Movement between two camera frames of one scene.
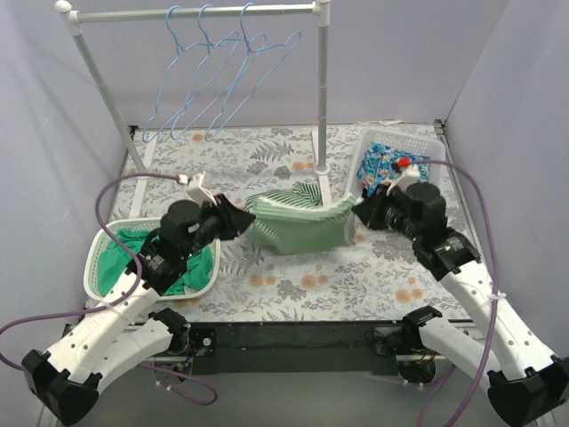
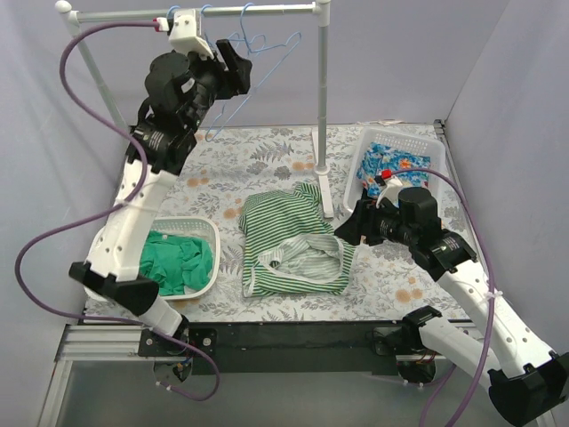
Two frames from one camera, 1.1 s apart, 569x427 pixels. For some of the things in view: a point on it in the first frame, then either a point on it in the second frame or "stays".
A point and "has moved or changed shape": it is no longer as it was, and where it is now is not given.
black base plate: x=296 y=348 stays
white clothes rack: x=73 y=18 stays
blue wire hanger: x=250 y=51 stays
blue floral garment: x=378 y=168 stays
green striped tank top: x=292 y=220 has moved or changed shape
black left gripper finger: x=234 y=221 -> x=240 y=67
